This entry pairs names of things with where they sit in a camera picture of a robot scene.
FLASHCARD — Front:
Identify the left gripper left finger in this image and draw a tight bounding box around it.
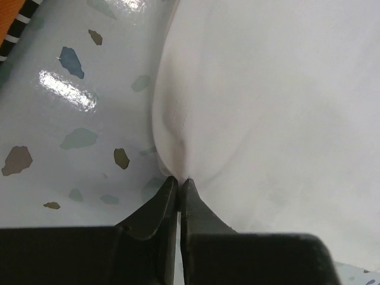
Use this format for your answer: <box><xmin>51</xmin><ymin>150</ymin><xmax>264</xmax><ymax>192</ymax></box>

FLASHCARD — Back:
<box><xmin>1</xmin><ymin>177</ymin><xmax>178</xmax><ymax>284</ymax></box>

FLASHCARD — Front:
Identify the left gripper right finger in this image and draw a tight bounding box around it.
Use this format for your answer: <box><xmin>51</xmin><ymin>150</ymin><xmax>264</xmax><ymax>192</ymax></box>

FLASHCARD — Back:
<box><xmin>179</xmin><ymin>179</ymin><xmax>341</xmax><ymax>285</ymax></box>

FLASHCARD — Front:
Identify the white floral print t-shirt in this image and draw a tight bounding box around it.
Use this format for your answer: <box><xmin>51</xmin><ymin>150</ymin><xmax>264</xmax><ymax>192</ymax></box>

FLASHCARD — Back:
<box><xmin>152</xmin><ymin>1</ymin><xmax>379</xmax><ymax>271</ymax></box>

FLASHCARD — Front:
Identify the black white striped garment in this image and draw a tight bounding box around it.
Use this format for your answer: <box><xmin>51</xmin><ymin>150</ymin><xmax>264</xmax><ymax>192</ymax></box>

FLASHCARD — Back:
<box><xmin>1</xmin><ymin>0</ymin><xmax>43</xmax><ymax>64</ymax></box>

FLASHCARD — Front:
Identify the folded orange tie-dye t-shirt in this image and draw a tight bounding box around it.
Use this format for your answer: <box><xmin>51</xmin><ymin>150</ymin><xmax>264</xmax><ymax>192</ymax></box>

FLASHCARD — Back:
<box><xmin>0</xmin><ymin>0</ymin><xmax>25</xmax><ymax>44</ymax></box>

